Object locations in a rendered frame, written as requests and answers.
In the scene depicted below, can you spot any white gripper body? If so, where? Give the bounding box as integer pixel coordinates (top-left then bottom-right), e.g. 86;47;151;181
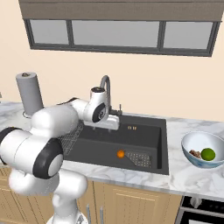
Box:
83;114;121;131

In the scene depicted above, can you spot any dark grey sink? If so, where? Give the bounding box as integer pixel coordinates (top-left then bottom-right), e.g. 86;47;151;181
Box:
60;112;170;176

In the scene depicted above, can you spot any grey sink drain grate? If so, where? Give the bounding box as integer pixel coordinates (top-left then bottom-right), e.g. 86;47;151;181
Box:
125;150;152;169

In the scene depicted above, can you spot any white and blue bowl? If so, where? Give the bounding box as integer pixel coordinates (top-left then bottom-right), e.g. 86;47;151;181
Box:
180;130;224;170

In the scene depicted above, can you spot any grey curved tap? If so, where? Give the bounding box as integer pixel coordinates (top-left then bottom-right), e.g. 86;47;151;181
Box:
99;74;124;117

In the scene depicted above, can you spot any wooden cupboard door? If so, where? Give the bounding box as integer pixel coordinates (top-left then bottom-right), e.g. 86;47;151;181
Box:
0;166;56;224
102;181;183;224
76;178;105;224

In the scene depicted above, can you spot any grey paper towel roll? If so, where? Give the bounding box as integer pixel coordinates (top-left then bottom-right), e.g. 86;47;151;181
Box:
15;71;45;117

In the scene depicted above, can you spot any brown lumpy food piece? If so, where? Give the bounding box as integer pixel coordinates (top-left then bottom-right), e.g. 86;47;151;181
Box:
188;149;202;159

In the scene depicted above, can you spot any dark framed window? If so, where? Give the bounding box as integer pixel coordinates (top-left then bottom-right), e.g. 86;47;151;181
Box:
24;18;221;58

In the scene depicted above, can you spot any green round lime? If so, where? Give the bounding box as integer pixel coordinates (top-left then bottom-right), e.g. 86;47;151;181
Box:
200;147;217;162

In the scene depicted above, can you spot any brown window blind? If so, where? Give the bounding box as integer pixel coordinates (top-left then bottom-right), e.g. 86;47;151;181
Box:
17;0;224;23

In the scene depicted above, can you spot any grey oven knob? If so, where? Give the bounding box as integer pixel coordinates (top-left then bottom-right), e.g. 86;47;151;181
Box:
189;196;203;209

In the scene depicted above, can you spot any black and grey oven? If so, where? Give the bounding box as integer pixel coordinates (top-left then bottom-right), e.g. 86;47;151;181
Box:
174;195;224;224

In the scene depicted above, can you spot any wire mesh sink rack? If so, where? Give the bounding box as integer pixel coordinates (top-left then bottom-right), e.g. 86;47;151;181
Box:
59;119;86;157

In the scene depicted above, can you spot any grey cupboard handle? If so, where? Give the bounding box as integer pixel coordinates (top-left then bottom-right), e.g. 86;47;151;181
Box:
99;206;105;224
85;204;91;224

